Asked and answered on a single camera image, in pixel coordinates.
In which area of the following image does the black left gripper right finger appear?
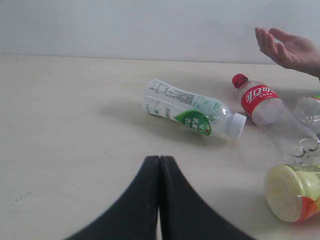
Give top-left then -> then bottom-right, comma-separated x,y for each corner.
159,156 -> 252,240

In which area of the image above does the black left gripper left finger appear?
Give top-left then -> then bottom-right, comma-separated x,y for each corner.
68,155 -> 160,240

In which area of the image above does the green white label bottle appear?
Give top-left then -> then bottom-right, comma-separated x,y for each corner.
142,79 -> 247,139

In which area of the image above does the yellow label juice bottle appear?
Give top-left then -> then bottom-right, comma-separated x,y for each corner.
264,164 -> 320,223

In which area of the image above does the red label cola bottle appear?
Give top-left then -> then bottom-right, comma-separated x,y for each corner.
232,73 -> 320,164

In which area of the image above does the floral white label bottle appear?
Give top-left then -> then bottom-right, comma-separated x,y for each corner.
293,95 -> 320,135

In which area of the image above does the person's open hand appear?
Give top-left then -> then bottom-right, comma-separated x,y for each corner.
254,27 -> 320,78

